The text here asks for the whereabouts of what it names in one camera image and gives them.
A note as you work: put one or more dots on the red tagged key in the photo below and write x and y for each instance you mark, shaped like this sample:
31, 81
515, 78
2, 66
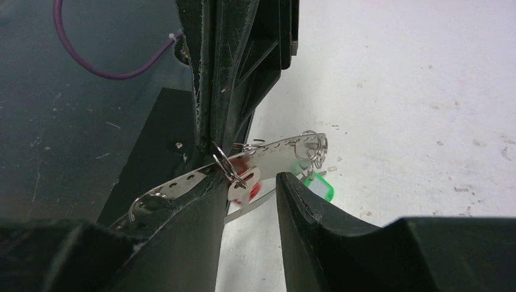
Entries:
246, 185

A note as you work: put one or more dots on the green tagged key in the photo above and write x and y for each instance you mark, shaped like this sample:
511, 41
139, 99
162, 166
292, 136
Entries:
316, 182

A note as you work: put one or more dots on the metal key holder ring plate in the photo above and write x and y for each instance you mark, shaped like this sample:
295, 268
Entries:
300, 155

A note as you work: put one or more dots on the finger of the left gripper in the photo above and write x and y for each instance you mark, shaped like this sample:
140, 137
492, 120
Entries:
254, 42
196, 18

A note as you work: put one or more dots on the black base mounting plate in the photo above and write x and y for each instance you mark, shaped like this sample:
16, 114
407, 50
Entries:
165, 149

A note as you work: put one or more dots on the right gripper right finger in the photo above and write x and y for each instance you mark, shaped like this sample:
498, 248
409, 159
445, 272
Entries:
327, 249

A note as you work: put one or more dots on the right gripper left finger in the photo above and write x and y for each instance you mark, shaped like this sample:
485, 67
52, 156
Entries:
173, 249

